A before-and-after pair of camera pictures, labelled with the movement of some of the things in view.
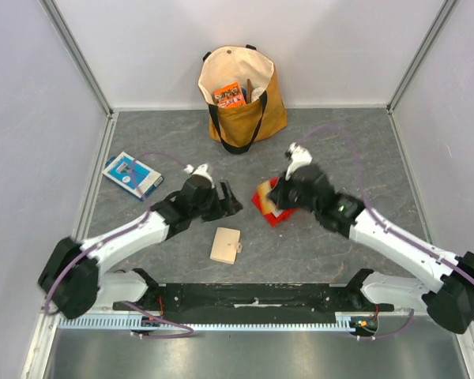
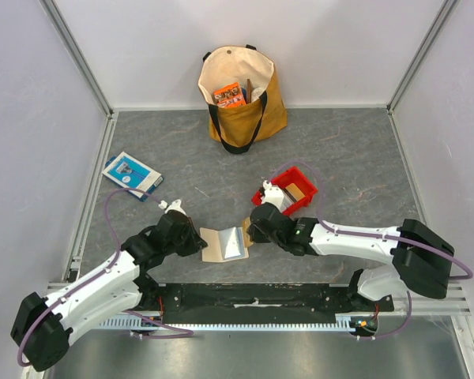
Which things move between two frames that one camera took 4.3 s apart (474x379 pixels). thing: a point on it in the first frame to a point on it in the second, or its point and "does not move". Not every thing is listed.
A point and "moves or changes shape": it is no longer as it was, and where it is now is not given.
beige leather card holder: x=226 y=245 moves or changes shape
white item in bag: x=256 y=93 does not move
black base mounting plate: x=253 y=300 does not move
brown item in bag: x=249 y=91 does not move
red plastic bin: x=269 y=218 moves or changes shape
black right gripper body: x=286 y=193 to x=258 y=228
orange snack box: x=230 y=96 does not move
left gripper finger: x=227 y=192 to x=197 y=243
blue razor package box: x=133 y=174 does not move
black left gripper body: x=212 y=208 to x=181 y=246
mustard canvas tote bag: x=237 y=126 does not move
